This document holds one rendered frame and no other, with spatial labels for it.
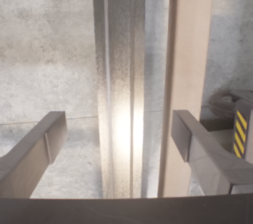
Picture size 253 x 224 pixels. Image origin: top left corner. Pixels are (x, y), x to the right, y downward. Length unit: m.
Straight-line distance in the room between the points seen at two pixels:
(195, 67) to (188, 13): 0.09
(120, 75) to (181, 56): 0.14
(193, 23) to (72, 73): 0.43
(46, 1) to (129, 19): 0.47
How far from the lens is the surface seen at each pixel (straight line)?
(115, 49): 0.22
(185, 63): 0.33
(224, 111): 0.58
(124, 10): 0.22
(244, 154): 0.43
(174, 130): 0.16
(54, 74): 0.66
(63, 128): 0.16
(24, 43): 0.69
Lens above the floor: 0.61
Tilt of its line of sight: 73 degrees down
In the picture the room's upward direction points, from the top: 176 degrees clockwise
